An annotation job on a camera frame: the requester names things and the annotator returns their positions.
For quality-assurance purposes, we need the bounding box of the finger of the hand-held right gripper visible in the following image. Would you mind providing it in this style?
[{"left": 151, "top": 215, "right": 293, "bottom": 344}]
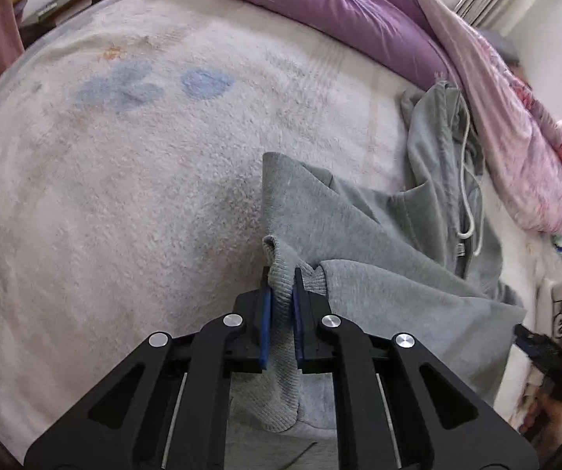
[{"left": 513, "top": 323, "right": 553, "bottom": 360}]

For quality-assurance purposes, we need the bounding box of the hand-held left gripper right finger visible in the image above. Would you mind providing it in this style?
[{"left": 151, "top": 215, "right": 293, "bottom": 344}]
[{"left": 293, "top": 267, "right": 540, "bottom": 470}]

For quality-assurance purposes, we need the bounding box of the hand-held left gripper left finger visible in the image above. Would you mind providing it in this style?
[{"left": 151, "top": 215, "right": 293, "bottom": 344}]
[{"left": 23, "top": 267, "right": 274, "bottom": 470}]

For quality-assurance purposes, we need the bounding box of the grey hoodie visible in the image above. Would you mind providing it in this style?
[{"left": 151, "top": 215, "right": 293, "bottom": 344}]
[{"left": 227, "top": 81, "right": 527, "bottom": 470}]

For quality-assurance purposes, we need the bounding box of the person's right hand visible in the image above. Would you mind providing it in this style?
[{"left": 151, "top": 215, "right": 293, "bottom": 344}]
[{"left": 523, "top": 396, "right": 562, "bottom": 447}]

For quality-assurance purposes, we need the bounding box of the purple floral quilt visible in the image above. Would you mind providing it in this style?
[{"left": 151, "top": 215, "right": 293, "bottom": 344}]
[{"left": 150, "top": 0, "right": 562, "bottom": 235}]

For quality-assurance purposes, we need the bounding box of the dark white-fronted TV cabinet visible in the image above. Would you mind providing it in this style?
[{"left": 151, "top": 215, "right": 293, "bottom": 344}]
[{"left": 16, "top": 0, "right": 164, "bottom": 50}]

